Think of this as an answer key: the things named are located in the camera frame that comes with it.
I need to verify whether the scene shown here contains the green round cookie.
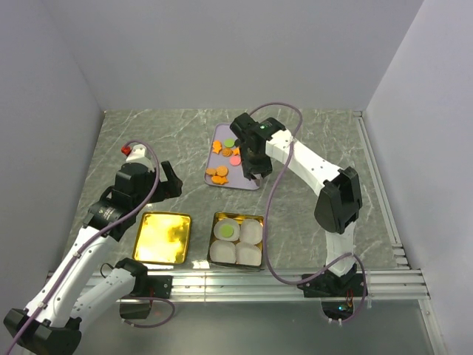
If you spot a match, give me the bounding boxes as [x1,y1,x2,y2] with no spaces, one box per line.
[224,138,235,148]
[220,224,234,238]

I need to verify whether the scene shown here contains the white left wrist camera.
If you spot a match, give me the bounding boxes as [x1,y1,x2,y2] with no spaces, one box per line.
[122,144,153,169]

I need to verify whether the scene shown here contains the aluminium side rail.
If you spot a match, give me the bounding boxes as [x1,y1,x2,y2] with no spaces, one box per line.
[353,111,411,270]

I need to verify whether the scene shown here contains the aluminium mounting rail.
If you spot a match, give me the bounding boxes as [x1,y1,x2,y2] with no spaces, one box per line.
[39,268,432,305]

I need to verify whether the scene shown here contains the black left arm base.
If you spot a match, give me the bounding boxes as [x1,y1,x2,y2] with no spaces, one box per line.
[119,275,176,329]

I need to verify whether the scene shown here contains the orange fish cookie left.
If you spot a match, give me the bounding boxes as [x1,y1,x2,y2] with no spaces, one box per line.
[211,141,222,155]

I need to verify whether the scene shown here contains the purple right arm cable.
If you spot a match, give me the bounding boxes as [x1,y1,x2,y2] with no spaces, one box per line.
[248,101,370,325]

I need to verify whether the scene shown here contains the white paper cup front-right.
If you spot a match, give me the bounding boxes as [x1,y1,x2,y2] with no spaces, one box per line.
[236,242,262,266]

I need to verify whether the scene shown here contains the lilac serving tray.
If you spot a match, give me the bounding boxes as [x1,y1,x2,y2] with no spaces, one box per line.
[204,123,259,191]

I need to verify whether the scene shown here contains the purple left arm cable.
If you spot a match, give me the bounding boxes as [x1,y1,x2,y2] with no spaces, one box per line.
[5,139,176,355]

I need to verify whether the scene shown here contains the pink round cookie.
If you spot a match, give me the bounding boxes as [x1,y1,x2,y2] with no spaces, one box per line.
[230,155,241,166]

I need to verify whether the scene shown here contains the white paper cup back-left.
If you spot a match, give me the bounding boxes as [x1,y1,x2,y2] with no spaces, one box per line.
[213,218,240,242]

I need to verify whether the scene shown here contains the white paper cup back-right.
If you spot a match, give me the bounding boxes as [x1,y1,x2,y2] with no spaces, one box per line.
[239,219,262,245]

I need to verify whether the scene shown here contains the orange spiral cookie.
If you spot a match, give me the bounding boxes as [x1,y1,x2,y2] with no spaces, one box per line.
[222,148,233,157]

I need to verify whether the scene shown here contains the gold tin lid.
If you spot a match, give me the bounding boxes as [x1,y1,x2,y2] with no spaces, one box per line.
[132,212,191,266]

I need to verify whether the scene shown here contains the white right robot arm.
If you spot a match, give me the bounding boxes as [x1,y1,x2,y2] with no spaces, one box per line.
[230,113,362,295]

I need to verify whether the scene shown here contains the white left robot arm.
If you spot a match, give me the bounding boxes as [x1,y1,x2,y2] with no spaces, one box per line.
[4,160,183,354]

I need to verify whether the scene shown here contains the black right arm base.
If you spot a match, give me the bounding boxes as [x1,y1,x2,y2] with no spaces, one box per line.
[297,265,368,325]

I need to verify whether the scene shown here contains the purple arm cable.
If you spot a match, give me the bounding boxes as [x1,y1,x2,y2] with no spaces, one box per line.
[248,101,370,325]
[5,139,176,355]

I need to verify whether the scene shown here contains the white paper cup front-left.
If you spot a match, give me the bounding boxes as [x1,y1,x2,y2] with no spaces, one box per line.
[209,240,237,264]

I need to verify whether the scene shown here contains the orange fish cookie front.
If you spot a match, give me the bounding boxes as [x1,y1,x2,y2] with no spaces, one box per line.
[211,175,228,185]

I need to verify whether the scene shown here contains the orange round cookie front-left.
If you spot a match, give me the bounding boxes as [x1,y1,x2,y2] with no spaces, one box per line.
[205,168,217,176]

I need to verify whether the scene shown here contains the orange ridged round cookie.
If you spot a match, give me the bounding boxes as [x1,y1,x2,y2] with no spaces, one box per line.
[216,166,228,177]

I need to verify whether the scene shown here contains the gold cookie tin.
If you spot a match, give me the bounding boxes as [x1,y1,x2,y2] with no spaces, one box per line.
[207,212,265,270]

